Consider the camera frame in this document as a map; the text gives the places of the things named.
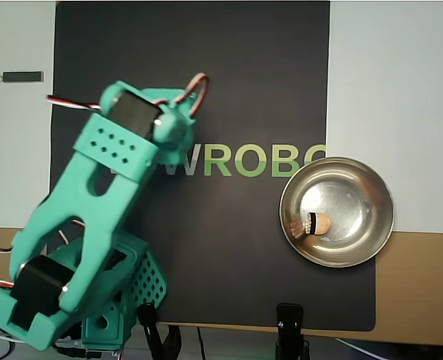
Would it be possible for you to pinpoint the teal gripper body black servo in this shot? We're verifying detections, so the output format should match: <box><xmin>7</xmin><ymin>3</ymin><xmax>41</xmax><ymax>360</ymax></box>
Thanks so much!
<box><xmin>156</xmin><ymin>102</ymin><xmax>198</xmax><ymax>167</ymax></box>

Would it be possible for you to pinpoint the wooden ball with black base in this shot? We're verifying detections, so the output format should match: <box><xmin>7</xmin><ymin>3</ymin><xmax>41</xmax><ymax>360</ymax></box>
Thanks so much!
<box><xmin>306</xmin><ymin>211</ymin><xmax>332</xmax><ymax>236</ymax></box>

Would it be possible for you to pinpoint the teal perforated robot base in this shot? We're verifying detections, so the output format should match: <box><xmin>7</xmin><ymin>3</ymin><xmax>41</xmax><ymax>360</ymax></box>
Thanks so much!
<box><xmin>80</xmin><ymin>235</ymin><xmax>169</xmax><ymax>356</ymax></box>

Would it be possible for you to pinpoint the metal bowl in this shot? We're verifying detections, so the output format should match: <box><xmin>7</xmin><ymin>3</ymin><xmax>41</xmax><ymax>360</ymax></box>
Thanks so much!
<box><xmin>279</xmin><ymin>156</ymin><xmax>395</xmax><ymax>269</ymax></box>

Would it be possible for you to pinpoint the black mat with WOWROBO print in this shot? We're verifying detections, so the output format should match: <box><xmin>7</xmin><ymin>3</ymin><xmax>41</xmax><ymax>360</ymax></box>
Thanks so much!
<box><xmin>44</xmin><ymin>1</ymin><xmax>377</xmax><ymax>333</ymax></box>

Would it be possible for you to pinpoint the black USB stick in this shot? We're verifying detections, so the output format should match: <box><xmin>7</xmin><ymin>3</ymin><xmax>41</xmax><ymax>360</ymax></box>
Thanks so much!
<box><xmin>0</xmin><ymin>70</ymin><xmax>45</xmax><ymax>84</ymax></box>

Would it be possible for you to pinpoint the black table clamp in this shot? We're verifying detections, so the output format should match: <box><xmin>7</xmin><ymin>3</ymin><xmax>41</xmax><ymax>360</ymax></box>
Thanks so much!
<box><xmin>136</xmin><ymin>301</ymin><xmax>184</xmax><ymax>360</ymax></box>

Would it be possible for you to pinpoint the white paper sheet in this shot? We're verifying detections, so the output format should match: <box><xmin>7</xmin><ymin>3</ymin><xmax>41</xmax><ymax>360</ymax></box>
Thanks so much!
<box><xmin>0</xmin><ymin>0</ymin><xmax>443</xmax><ymax>236</ymax></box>

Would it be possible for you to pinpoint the thin black hanging cable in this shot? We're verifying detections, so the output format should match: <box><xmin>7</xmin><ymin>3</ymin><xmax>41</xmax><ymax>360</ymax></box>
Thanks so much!
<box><xmin>195</xmin><ymin>325</ymin><xmax>208</xmax><ymax>360</ymax></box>

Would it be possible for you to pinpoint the black plug connector cable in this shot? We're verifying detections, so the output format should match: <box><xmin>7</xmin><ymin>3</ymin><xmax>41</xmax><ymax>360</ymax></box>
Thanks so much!
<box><xmin>54</xmin><ymin>343</ymin><xmax>103</xmax><ymax>360</ymax></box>

